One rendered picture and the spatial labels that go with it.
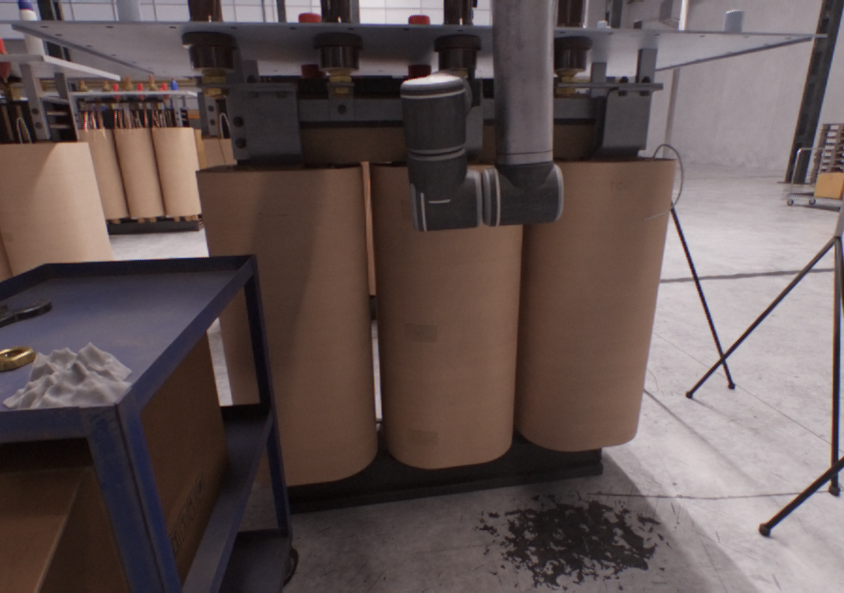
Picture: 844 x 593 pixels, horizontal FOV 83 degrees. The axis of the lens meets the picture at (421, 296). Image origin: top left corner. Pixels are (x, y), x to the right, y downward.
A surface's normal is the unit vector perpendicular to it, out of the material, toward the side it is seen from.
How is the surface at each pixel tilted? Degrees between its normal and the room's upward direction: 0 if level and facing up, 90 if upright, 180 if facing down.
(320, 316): 90
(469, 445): 90
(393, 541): 0
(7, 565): 26
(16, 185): 90
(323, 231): 90
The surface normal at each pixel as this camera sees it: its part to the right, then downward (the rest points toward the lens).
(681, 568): -0.02, -0.95
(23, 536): 0.04, -0.71
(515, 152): -0.51, 0.32
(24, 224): 0.24, 0.30
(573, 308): -0.18, 0.32
